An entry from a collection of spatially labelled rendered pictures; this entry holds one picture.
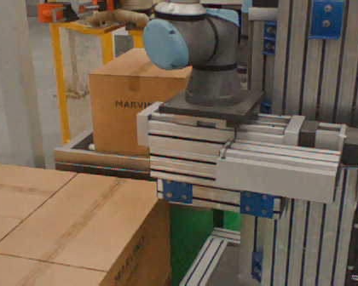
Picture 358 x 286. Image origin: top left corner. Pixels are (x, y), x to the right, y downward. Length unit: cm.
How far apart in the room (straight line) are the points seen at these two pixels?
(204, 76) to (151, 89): 75
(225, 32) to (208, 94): 15
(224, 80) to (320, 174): 33
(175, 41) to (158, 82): 88
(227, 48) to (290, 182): 36
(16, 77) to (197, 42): 205
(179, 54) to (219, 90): 19
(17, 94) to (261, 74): 193
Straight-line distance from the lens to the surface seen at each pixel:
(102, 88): 200
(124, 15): 181
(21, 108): 308
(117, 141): 205
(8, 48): 302
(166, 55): 108
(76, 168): 214
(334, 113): 137
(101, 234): 162
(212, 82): 120
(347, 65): 132
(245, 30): 168
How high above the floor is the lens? 138
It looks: 21 degrees down
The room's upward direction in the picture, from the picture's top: 1 degrees counter-clockwise
